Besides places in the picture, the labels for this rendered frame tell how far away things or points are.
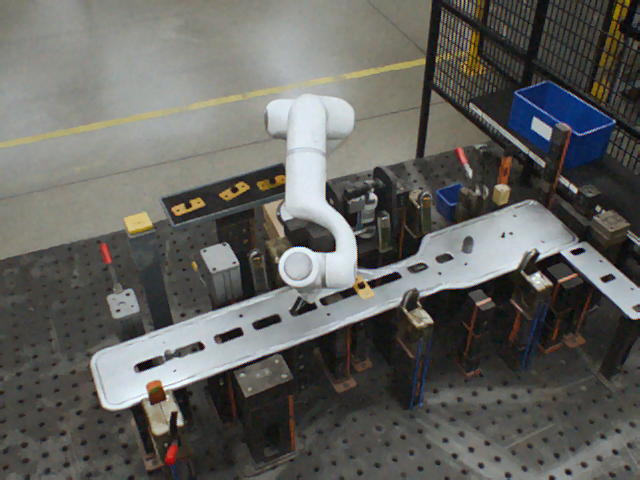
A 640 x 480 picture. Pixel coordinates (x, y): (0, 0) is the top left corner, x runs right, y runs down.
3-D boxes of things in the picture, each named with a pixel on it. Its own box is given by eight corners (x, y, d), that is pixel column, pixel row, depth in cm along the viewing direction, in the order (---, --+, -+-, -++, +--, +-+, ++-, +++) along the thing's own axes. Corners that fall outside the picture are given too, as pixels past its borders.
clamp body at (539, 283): (511, 379, 197) (536, 297, 174) (487, 351, 205) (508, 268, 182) (536, 368, 200) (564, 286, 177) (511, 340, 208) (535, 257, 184)
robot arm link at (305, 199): (358, 161, 157) (358, 292, 149) (289, 163, 159) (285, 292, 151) (355, 146, 149) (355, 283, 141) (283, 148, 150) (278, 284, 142)
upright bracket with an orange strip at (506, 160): (481, 269, 231) (507, 146, 197) (479, 266, 231) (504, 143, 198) (488, 266, 231) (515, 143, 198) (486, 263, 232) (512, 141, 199)
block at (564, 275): (542, 358, 202) (564, 293, 184) (518, 332, 210) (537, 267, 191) (567, 347, 205) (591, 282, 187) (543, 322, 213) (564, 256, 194)
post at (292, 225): (294, 327, 211) (290, 230, 185) (288, 316, 215) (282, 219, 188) (309, 322, 213) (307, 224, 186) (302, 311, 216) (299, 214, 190)
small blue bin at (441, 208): (447, 224, 247) (450, 205, 242) (432, 209, 254) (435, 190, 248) (472, 216, 251) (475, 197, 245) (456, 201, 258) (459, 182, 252)
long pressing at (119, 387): (107, 426, 152) (105, 422, 151) (86, 354, 167) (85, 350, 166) (584, 243, 197) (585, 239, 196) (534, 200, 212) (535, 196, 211)
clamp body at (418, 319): (402, 417, 187) (413, 336, 164) (380, 384, 195) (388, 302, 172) (431, 405, 190) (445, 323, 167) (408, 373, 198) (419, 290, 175)
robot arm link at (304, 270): (329, 255, 153) (288, 256, 154) (323, 245, 140) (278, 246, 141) (329, 293, 152) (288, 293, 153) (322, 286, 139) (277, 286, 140)
